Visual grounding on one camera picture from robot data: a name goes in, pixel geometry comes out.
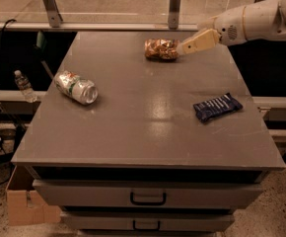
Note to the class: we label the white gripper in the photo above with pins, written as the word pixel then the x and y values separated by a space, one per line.
pixel 229 29

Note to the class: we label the orange soda can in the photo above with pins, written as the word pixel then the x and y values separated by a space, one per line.
pixel 162 49

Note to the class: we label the dark blue snack packet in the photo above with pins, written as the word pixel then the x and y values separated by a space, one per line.
pixel 216 107

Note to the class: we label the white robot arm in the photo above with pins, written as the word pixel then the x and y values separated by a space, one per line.
pixel 264 20

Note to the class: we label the silver green soda can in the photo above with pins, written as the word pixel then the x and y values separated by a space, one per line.
pixel 74 86

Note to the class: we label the grey drawer cabinet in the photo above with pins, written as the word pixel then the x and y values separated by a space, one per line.
pixel 143 127

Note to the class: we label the clear plastic water bottle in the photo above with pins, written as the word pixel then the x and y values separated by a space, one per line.
pixel 25 86

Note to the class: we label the lower grey drawer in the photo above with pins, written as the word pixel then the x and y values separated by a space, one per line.
pixel 138 221

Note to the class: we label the grey drawer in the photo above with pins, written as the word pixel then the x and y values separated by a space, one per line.
pixel 138 221
pixel 147 194

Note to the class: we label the upper grey drawer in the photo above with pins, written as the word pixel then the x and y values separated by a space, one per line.
pixel 147 194

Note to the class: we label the cardboard box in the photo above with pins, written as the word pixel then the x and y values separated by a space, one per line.
pixel 24 205

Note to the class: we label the middle metal bracket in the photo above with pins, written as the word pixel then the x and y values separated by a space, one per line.
pixel 173 17

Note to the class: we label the left metal bracket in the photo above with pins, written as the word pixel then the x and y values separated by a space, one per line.
pixel 53 15

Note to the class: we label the green handled tool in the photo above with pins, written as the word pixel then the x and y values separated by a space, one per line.
pixel 40 47

